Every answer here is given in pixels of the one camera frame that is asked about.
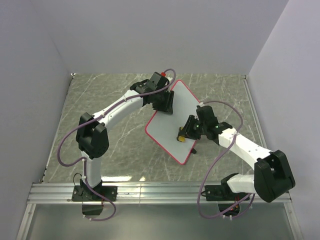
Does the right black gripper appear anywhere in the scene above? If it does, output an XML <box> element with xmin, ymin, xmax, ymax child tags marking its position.
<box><xmin>178</xmin><ymin>116</ymin><xmax>206</xmax><ymax>142</ymax></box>

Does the yellow whiteboard eraser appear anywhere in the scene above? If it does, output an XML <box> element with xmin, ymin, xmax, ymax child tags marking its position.
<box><xmin>176</xmin><ymin>135</ymin><xmax>186</xmax><ymax>143</ymax></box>

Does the red framed whiteboard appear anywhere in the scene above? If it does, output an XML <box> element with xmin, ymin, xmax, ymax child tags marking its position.
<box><xmin>145</xmin><ymin>80</ymin><xmax>200</xmax><ymax>165</ymax></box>

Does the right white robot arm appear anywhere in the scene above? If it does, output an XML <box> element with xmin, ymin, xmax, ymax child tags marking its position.
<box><xmin>177</xmin><ymin>115</ymin><xmax>296</xmax><ymax>203</ymax></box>

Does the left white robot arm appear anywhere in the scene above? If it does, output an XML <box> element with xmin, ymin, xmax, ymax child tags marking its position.
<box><xmin>75</xmin><ymin>73</ymin><xmax>174</xmax><ymax>201</ymax></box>

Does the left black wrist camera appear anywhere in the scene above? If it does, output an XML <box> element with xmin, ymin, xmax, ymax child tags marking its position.
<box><xmin>146</xmin><ymin>72</ymin><xmax>168</xmax><ymax>91</ymax></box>

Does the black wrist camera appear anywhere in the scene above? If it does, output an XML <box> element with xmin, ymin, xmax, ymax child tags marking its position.
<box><xmin>196</xmin><ymin>105</ymin><xmax>219</xmax><ymax>127</ymax></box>
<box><xmin>146</xmin><ymin>72</ymin><xmax>168</xmax><ymax>91</ymax></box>

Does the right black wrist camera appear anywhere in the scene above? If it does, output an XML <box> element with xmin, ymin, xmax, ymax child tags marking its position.
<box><xmin>196</xmin><ymin>105</ymin><xmax>219</xmax><ymax>127</ymax></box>

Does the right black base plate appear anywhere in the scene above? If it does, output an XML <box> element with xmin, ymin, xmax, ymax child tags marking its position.
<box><xmin>201</xmin><ymin>184</ymin><xmax>248</xmax><ymax>202</ymax></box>

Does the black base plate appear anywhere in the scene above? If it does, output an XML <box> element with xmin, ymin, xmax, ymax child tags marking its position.
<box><xmin>201</xmin><ymin>184</ymin><xmax>248</xmax><ymax>202</ymax></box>
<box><xmin>71</xmin><ymin>185</ymin><xmax>118</xmax><ymax>202</ymax></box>

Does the aluminium table edge rail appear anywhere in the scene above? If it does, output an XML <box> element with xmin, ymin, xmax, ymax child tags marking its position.
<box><xmin>241</xmin><ymin>74</ymin><xmax>268</xmax><ymax>148</ymax></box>

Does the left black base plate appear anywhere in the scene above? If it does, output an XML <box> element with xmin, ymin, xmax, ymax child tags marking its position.
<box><xmin>71</xmin><ymin>185</ymin><xmax>118</xmax><ymax>202</ymax></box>

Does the aluminium mounting rail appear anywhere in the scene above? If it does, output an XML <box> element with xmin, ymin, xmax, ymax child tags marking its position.
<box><xmin>26</xmin><ymin>182</ymin><xmax>293</xmax><ymax>204</ymax></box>

